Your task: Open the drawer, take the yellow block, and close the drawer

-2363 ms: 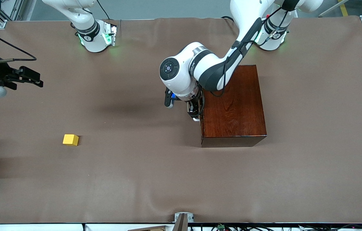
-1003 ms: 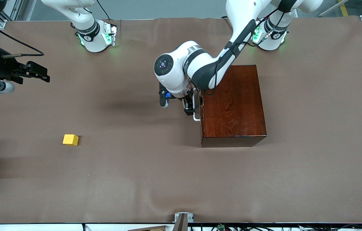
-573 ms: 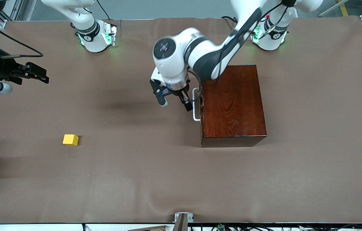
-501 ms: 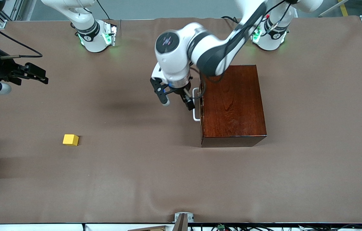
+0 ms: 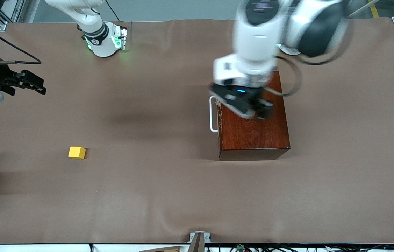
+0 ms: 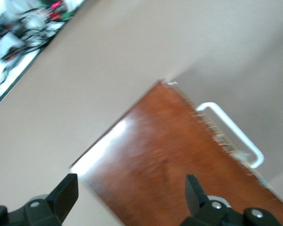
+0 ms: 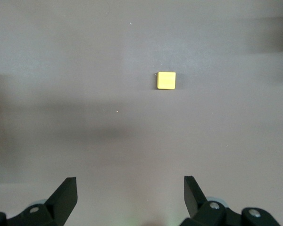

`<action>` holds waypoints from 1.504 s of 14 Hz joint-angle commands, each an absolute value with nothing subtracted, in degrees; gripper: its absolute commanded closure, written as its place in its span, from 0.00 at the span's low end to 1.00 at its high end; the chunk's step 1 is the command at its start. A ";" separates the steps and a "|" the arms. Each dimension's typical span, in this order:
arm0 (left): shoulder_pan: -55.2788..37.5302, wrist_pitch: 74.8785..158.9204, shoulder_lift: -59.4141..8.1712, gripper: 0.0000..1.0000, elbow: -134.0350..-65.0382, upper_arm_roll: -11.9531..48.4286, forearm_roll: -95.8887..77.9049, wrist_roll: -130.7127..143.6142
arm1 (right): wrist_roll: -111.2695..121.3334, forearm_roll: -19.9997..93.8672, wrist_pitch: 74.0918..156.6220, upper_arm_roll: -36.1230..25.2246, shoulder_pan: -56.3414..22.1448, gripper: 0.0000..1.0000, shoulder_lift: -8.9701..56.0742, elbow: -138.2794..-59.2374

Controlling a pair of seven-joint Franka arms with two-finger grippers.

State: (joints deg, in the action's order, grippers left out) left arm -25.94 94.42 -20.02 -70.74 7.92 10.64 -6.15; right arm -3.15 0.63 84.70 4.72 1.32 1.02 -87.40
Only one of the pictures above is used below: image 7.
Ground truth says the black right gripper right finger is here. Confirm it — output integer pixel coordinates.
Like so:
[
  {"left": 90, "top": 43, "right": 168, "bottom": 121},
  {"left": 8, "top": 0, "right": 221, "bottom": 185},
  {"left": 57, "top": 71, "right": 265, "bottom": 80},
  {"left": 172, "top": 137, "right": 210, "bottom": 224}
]
[{"left": 180, "top": 175, "right": 281, "bottom": 226}]

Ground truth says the yellow cube block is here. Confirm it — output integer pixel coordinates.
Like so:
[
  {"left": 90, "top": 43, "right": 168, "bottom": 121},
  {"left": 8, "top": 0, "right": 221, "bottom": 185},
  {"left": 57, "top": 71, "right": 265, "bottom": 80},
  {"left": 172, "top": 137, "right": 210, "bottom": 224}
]
[{"left": 156, "top": 71, "right": 177, "bottom": 90}]

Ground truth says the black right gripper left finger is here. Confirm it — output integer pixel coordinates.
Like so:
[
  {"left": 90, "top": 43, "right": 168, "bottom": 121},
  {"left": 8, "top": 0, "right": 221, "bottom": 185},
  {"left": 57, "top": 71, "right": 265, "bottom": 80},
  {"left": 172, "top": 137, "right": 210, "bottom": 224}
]
[{"left": 0, "top": 177, "right": 78, "bottom": 226}]

